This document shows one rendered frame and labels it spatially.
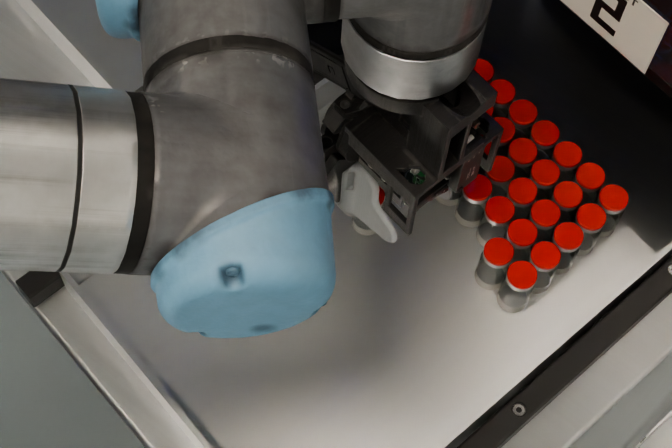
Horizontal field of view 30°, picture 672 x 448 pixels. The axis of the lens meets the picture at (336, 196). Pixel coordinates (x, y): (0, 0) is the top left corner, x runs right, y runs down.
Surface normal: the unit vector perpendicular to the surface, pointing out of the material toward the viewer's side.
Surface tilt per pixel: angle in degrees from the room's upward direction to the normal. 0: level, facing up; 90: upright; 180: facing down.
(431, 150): 90
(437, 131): 90
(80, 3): 0
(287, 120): 34
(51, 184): 38
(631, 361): 0
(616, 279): 0
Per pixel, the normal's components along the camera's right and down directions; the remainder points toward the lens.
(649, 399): -0.75, 0.58
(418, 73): -0.05, 0.90
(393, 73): -0.35, 0.83
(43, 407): 0.03, -0.44
